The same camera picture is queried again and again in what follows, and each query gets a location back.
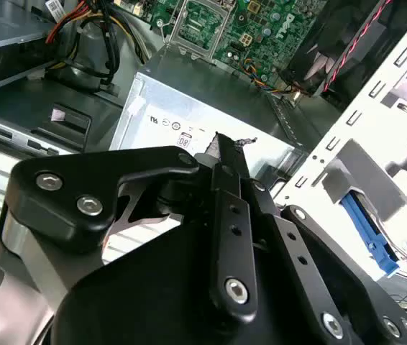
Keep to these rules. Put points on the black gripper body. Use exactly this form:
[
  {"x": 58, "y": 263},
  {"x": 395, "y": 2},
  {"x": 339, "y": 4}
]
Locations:
[{"x": 146, "y": 294}]

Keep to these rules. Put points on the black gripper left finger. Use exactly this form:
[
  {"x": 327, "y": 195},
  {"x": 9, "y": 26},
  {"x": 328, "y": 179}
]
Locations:
[{"x": 56, "y": 208}]

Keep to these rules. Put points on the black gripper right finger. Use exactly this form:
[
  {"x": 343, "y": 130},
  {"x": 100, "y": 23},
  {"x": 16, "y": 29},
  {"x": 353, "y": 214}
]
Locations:
[{"x": 297, "y": 248}]

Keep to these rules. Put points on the hard disk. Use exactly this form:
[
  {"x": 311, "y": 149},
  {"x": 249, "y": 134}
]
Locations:
[{"x": 369, "y": 233}]

